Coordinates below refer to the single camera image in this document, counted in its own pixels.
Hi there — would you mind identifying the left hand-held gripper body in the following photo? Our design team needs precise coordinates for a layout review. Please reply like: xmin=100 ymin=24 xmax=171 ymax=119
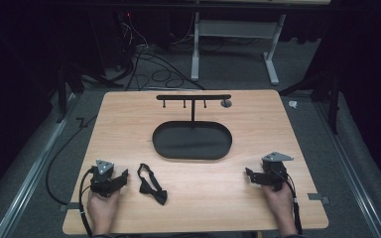
xmin=89 ymin=159 xmax=117 ymax=198

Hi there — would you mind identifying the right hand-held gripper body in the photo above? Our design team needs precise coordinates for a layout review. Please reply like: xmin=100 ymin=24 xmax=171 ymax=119
xmin=257 ymin=151 xmax=295 ymax=192

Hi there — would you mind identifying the black bow tie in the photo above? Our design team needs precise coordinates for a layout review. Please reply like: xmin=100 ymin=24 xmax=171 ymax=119
xmin=136 ymin=163 xmax=169 ymax=206

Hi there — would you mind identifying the black hanger stand with tray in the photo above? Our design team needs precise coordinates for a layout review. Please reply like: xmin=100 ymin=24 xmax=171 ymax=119
xmin=151 ymin=93 xmax=233 ymax=162

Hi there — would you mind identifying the person's left hand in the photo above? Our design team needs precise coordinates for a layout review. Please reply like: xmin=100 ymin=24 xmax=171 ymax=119
xmin=86 ymin=187 xmax=122 ymax=230

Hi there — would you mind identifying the person's right hand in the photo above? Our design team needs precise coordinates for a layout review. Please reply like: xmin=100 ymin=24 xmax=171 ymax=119
xmin=262 ymin=181 xmax=300 ymax=229

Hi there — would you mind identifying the grey tape strip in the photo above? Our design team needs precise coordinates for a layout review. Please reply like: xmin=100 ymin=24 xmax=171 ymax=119
xmin=59 ymin=202 xmax=81 ymax=213
xmin=307 ymin=192 xmax=330 ymax=205

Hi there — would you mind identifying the black stand leg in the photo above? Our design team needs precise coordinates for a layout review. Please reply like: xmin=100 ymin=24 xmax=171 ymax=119
xmin=279 ymin=70 xmax=341 ymax=136
xmin=56 ymin=62 xmax=85 ymax=125

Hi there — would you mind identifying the left hand-held gripper cable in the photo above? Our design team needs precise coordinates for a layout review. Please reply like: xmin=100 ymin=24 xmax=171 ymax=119
xmin=77 ymin=167 xmax=96 ymax=238

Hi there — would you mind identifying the hand-held gripper cable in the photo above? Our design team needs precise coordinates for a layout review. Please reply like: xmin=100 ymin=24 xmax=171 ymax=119
xmin=271 ymin=170 xmax=304 ymax=236
xmin=77 ymin=167 xmax=96 ymax=238

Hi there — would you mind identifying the right hand-held gripper cable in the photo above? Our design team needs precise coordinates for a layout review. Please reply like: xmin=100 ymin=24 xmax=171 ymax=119
xmin=271 ymin=170 xmax=304 ymax=236

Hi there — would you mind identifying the black floor cable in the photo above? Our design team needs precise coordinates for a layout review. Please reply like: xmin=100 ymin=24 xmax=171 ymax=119
xmin=45 ymin=114 xmax=98 ymax=206

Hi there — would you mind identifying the metal floor rail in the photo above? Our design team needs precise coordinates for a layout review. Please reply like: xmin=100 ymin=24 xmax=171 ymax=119
xmin=0 ymin=92 xmax=80 ymax=238
xmin=313 ymin=98 xmax=381 ymax=238

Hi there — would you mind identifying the tangle of black floor cables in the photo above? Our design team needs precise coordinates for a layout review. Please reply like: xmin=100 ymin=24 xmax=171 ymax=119
xmin=113 ymin=13 xmax=206 ymax=92

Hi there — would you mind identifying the white metal desk frame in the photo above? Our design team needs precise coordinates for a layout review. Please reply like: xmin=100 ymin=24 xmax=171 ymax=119
xmin=190 ymin=11 xmax=288 ymax=86

